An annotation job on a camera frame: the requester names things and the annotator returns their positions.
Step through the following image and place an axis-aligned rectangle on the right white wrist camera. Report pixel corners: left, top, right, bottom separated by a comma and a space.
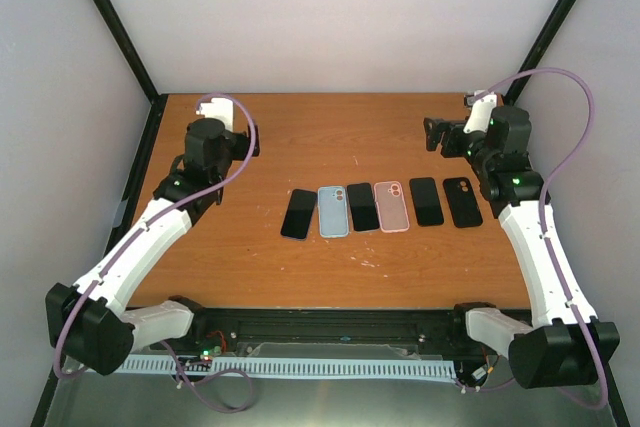
463, 91, 499, 134

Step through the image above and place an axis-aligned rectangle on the metal base plate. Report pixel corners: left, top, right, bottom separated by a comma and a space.
42, 363, 617, 426

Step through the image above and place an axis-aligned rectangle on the black frame post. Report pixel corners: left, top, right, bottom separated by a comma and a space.
63, 0, 162, 104
504, 0, 610, 102

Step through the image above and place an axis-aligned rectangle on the pink phone case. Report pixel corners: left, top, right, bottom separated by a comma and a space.
373, 181, 409, 233

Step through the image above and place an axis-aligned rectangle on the black phone case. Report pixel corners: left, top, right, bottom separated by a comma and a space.
443, 177, 483, 228

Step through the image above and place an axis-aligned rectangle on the light blue slotted cable duct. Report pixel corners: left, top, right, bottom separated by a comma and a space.
116, 354, 456, 383

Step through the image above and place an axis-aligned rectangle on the blue edged smartphone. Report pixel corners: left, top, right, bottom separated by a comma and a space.
280, 189, 317, 240

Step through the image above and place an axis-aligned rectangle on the right black frame post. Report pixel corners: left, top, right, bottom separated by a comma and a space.
504, 0, 610, 102

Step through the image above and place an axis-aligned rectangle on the black smartphone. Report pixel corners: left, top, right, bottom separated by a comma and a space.
409, 177, 444, 227

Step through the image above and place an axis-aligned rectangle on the left black frame post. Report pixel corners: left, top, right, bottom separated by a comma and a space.
63, 0, 162, 104

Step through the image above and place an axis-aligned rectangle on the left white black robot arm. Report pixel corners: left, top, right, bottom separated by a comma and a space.
45, 118, 259, 379

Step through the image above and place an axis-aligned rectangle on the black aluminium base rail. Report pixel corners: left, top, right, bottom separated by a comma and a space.
163, 308, 498, 360

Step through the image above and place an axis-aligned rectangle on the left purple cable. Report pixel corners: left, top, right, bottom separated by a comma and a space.
52, 92, 258, 413

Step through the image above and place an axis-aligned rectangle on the silver edged smartphone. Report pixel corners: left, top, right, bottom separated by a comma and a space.
346, 182, 380, 232

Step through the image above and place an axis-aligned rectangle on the light blue phone case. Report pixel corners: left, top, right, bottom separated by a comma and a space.
318, 186, 349, 239

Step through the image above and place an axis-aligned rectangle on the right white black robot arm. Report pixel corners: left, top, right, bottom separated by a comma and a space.
424, 106, 620, 389

